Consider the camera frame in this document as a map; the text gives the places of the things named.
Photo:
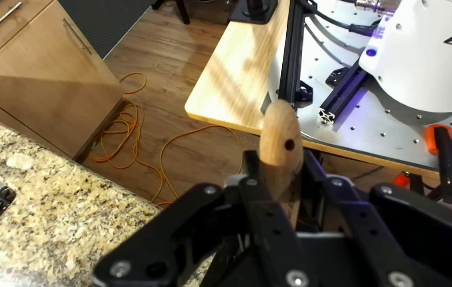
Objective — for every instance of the wooden spoon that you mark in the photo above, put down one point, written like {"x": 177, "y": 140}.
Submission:
{"x": 281, "y": 155}

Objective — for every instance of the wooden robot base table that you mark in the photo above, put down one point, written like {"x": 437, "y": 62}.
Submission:
{"x": 242, "y": 75}

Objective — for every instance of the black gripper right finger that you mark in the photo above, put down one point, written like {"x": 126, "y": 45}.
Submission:
{"x": 335, "y": 207}

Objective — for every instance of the aluminium mounting plate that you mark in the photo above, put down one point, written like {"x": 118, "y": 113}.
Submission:
{"x": 407, "y": 86}

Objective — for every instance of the orange black clamp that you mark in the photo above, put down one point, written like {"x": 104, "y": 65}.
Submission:
{"x": 439, "y": 142}

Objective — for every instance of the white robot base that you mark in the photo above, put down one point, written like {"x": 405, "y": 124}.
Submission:
{"x": 410, "y": 54}

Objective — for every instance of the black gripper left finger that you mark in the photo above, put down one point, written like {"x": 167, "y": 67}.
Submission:
{"x": 273, "y": 239}

